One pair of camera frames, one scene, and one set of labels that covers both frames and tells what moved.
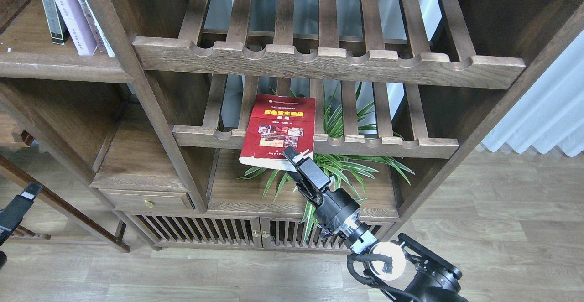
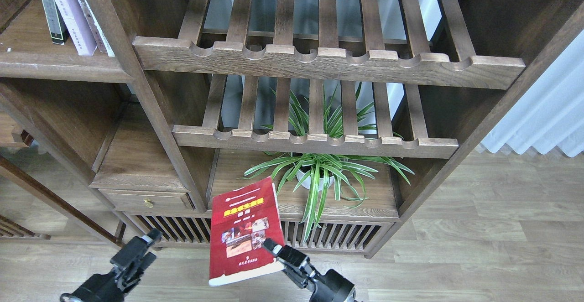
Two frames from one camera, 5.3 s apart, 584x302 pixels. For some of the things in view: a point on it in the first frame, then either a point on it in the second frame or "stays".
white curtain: [551, 113] stays
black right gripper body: [335, 210] -> [331, 287]
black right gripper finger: [312, 171] -> [300, 260]
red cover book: [273, 124] -> [241, 221]
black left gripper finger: [13, 215] -> [131, 252]
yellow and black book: [59, 30] stays
